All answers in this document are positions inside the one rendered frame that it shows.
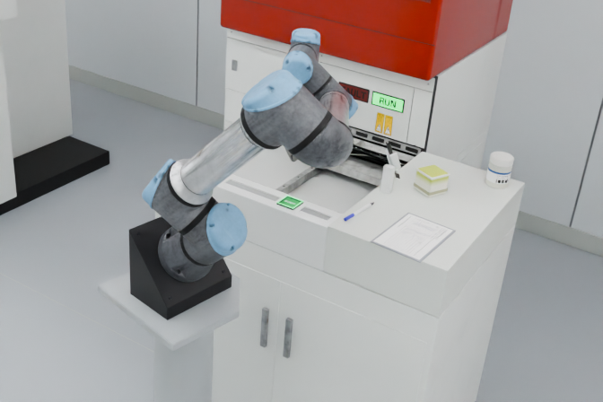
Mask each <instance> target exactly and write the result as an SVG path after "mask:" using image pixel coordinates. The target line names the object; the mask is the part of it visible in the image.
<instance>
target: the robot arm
mask: <svg viewBox="0 0 603 402"><path fill-rule="evenodd" d="M319 46H320V34H319V33H318V32H317V31H315V30H312V29H296V30H294V31H293V33H292V39H291V48H290V50H289V52H288V54H287V55H286V57H285V58H284V62H283V66H282V69H281V70H277V71H274V72H273V73H271V74H269V75H267V76H266V77H264V78H263V79H262V80H260V81H259V82H258V83H257V84H255V85H254V86H253V87H252V88H251V89H250V90H249V91H248V92H247V93H246V94H245V95H244V97H243V98H242V100H241V105H242V108H241V110H240V118H239V119H237V120H236V121H235V122H234V123H233V124H231V125H230V126H229V127H228V128H226V129H225V130H224V131H223V132H222V133H221V134H220V135H218V136H217V137H216V138H215V139H214V140H213V141H212V142H210V143H209V144H208V145H206V146H205V147H204V148H203V149H202V150H201V151H199V152H198V153H197V154H196V155H194V156H193V157H192V158H191V159H182V160H179V161H177V162H176V161H173V160H172V159H169V160H167V161H166V162H165V164H164V165H163V166H162V167H161V169H160V170H159V171H158V172H157V174H156V175H155V176H154V177H153V179H152V180H151V181H150V183H149V184H148V185H147V186H146V188H145V189H144V191H143V193H142V197H143V200H144V201H145V202H146V203H147V204H148V205H149V206H150V207H151V208H152V209H153V210H155V211H156V212H157V213H158V214H159V215H160V216H161V217H162V218H163V219H165V220H166V221H167V222H168V223H169V224H170V225H171V226H172V227H170V228H169V229H168V230H167V231H166V232H165V233H164V234H163V235H162V236H161V238H160V241H159V245H158V255H159V259H160V261H161V264H162V266H163V268H164V269H165V271H166V272H167V273H168V274H169V275H170V276H172V277H173V278H175V279H177V280H179V281H181V282H186V283H191V282H195V281H197V280H199V279H201V278H203V277H204V276H206V275H207V274H208V273H209V272H210V270H211V269H212V267H213V265H214V263H215V262H217V261H219V260H220V259H222V258H225V257H226V256H230V255H231V254H233V253H234V252H235V251H236V250H237V249H239V248H240V247H241V246H242V245H243V243H244V242H245V240H246V238H247V234H248V229H247V222H246V219H245V217H244V215H243V213H242V211H241V210H240V209H239V208H238V207H237V206H236V205H233V204H231V203H218V202H217V201H216V200H215V199H214V198H213V197H212V194H213V191H214V188H215V187H216V186H218V185H219V184H220V183H222V182H223V181H224V180H226V179H227V178H228V177H230V176H231V175H232V174H233V173H234V172H235V171H237V170H238V169H240V168H241V167H242V166H243V165H245V164H246V163H247V162H249V161H250V160H252V159H253V158H254V157H256V156H257V155H258V154H259V153H261V152H262V151H264V150H265V149H267V150H275V149H277V148H279V147H280V146H282V145H283V146H284V148H285V150H286V152H287V154H288V156H289V158H290V159H291V161H292V162H296V161H297V160H299V161H301V162H303V163H305V164H307V165H309V166H311V167H315V168H321V169H327V168H333V167H336V166H338V165H340V164H341V163H343V162H344V161H345V160H346V159H347V158H348V157H349V155H350V153H351V151H352V150H353V143H354V140H353V134H352V131H351V129H350V128H349V119H350V118H351V117H352V116H353V115H354V113H355V112H356V111H357V110H358V103H357V102H356V101H355V100H354V98H353V96H352V95H351V94H349V93H348V92H347V91H346V90H345V89H344V88H343V87H342V86H341V85H340V84H339V83H338V82H337V81H336V80H335V79H334V78H333V77H332V76H331V75H330V74H329V73H328V71H327V70H326V69H325V68H324V67H323V66H322V65H321V64H320V63H319Z"/></svg>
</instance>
